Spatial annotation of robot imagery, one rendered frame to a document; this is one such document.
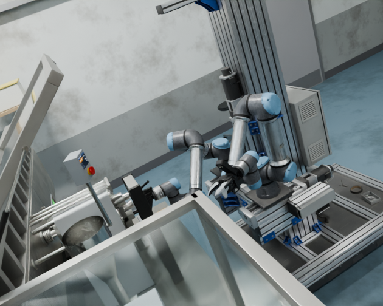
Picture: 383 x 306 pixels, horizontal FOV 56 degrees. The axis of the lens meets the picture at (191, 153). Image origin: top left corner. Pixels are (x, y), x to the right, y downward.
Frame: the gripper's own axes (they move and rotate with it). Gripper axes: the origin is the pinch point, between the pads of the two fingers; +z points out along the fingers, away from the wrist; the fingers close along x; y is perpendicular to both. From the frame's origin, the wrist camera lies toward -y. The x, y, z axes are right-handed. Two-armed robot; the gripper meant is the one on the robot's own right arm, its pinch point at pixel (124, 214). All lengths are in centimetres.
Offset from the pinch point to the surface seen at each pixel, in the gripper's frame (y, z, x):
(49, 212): 36, 26, 35
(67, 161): 61, 8, 64
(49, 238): 25, 32, 34
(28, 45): 97, 11, -282
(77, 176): 55, 8, 64
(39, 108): 85, 5, 96
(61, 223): 32, 23, 41
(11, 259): 43, 36, 73
